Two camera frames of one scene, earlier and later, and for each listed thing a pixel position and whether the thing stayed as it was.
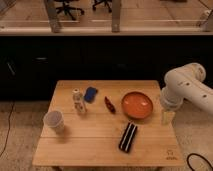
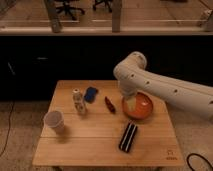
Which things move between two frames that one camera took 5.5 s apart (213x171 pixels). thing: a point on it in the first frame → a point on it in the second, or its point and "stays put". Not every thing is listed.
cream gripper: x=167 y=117 → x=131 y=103
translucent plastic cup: x=53 y=123 stays put
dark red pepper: x=110 y=105 stays put
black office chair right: x=102 y=1 stays put
